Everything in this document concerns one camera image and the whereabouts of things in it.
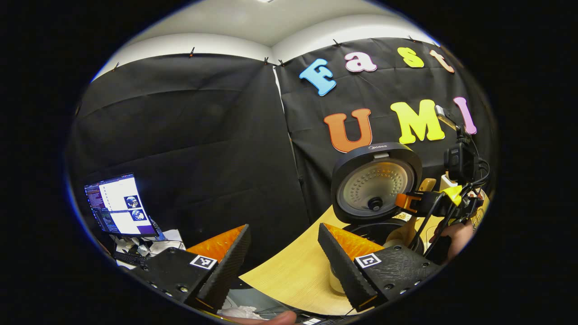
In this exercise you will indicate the crumpled white papers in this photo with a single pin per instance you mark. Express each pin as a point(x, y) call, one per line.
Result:
point(153, 246)

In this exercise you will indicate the wooden spoon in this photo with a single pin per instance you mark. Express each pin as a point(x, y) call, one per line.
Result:
point(402, 232)

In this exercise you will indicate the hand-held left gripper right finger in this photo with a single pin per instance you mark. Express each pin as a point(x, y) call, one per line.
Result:
point(343, 271)

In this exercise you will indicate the white tissue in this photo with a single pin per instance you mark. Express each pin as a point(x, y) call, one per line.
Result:
point(237, 312)

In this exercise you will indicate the black backdrop cloth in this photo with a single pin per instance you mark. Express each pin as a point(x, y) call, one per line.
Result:
point(189, 149)

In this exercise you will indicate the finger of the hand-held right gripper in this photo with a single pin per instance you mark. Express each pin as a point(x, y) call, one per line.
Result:
point(408, 201)

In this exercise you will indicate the open laptop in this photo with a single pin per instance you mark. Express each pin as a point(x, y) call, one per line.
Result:
point(119, 205)

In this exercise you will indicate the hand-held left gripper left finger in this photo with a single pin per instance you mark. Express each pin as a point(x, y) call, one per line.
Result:
point(228, 266)

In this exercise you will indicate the dark grey rice cooker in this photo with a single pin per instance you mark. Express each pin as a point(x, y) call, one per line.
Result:
point(361, 155)

